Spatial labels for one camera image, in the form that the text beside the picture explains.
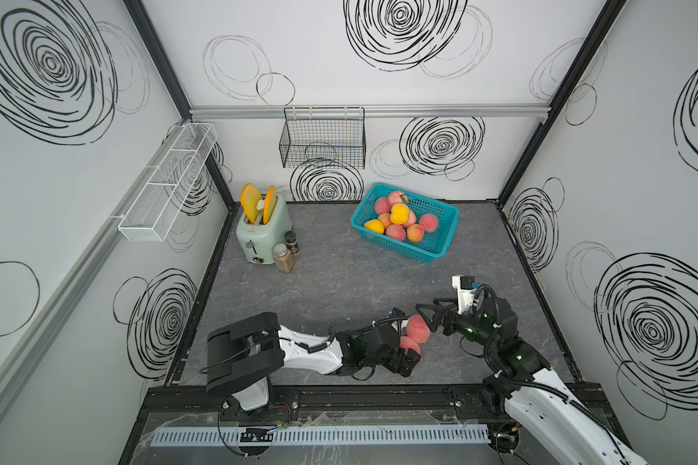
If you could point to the white slotted cable duct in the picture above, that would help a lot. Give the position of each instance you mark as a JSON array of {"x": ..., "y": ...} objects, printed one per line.
[{"x": 341, "y": 435}]

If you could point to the mint green toaster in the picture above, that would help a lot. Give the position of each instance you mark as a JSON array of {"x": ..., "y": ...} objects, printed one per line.
[{"x": 257, "y": 241}]

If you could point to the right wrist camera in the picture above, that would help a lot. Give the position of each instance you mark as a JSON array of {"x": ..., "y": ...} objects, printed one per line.
[{"x": 466, "y": 287}]

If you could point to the yellow toast slice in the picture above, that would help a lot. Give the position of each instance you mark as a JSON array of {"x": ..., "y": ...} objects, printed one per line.
[
  {"x": 252, "y": 202},
  {"x": 269, "y": 205}
]

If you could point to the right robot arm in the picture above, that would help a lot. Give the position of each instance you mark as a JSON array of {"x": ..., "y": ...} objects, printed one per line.
[{"x": 525, "y": 387}]

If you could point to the black cap spice bottle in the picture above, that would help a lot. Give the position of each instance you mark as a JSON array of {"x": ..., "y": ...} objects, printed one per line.
[{"x": 291, "y": 241}]

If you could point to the left yellow toast slice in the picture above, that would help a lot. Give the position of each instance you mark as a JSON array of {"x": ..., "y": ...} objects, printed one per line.
[{"x": 252, "y": 202}]

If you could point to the black wire wall basket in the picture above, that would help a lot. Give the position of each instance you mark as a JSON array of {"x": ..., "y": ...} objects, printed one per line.
[{"x": 335, "y": 134}]

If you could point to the orange peach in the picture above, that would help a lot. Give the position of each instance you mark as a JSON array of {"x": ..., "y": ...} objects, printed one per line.
[
  {"x": 385, "y": 219},
  {"x": 415, "y": 233}
]

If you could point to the yellow pepper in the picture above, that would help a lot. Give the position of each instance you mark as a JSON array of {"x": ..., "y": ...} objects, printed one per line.
[
  {"x": 399, "y": 214},
  {"x": 375, "y": 226}
]

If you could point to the white wire wall shelf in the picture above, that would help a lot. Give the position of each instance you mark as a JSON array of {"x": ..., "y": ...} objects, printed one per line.
[{"x": 184, "y": 155}]

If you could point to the right yellow toast slice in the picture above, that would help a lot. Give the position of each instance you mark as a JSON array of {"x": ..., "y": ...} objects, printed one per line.
[{"x": 269, "y": 205}]

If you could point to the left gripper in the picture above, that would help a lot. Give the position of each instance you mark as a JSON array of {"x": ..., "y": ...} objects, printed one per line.
[{"x": 408, "y": 365}]

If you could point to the silver cap spice jar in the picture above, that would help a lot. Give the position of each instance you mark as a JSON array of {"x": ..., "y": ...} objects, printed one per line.
[{"x": 283, "y": 258}]

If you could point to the pink peach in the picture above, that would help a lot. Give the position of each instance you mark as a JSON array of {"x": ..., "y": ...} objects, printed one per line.
[
  {"x": 396, "y": 232},
  {"x": 429, "y": 222},
  {"x": 382, "y": 205},
  {"x": 412, "y": 219},
  {"x": 409, "y": 344},
  {"x": 398, "y": 198},
  {"x": 417, "y": 329}
]

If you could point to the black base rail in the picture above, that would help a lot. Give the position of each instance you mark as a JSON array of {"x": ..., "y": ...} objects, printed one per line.
[{"x": 299, "y": 403}]

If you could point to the teal plastic basket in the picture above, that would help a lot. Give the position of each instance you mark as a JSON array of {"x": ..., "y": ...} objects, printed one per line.
[{"x": 433, "y": 246}]

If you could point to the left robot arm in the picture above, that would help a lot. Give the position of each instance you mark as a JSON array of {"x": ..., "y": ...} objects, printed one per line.
[{"x": 242, "y": 356}]

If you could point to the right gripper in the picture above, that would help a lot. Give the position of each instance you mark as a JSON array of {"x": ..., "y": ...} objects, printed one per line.
[{"x": 439, "y": 312}]

